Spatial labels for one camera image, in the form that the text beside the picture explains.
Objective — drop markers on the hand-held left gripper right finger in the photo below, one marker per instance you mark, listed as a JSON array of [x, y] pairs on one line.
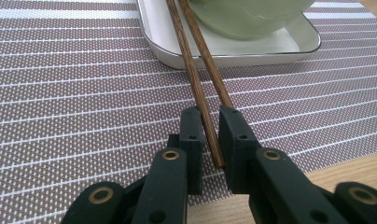
[[236, 146]]

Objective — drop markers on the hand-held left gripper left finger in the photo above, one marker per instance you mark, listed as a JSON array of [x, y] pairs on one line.
[[193, 130]]

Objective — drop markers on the brown wooden chopstick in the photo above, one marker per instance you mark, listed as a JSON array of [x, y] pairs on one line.
[[208, 62], [192, 74]]

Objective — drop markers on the white square plate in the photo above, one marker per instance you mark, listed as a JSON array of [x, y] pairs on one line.
[[258, 53]]

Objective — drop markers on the grey striped placemat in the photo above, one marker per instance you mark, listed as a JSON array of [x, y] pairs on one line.
[[84, 109]]

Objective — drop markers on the light green bowl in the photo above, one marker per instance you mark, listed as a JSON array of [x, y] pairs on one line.
[[248, 18]]

